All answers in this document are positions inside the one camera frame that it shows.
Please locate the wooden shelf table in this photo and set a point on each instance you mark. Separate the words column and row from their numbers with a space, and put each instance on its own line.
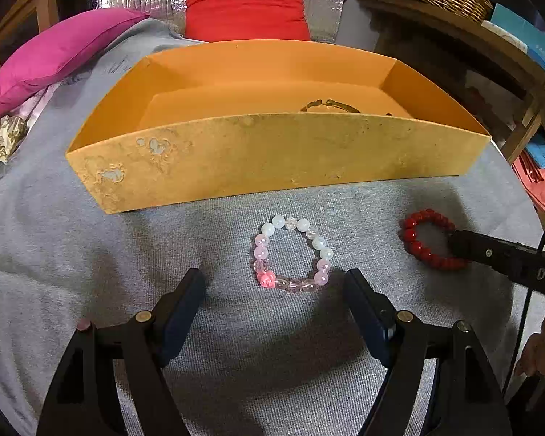
column 446, row 48

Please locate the wooden cabinet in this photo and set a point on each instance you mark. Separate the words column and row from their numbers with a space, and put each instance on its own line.
column 28, row 18

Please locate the orange cardboard box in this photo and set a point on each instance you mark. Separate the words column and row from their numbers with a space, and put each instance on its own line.
column 222, row 119

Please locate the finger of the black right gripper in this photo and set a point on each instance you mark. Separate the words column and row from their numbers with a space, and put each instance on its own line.
column 519, row 263

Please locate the gold patterned pouch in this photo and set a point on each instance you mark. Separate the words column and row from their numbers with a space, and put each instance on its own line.
column 13, row 130

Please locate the magenta pillow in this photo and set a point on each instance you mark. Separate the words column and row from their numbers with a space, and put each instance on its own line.
column 58, row 51

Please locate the red cushion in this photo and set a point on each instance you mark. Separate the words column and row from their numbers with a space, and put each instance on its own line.
column 221, row 20

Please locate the grey bed blanket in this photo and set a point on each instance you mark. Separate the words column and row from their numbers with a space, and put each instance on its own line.
column 256, row 362

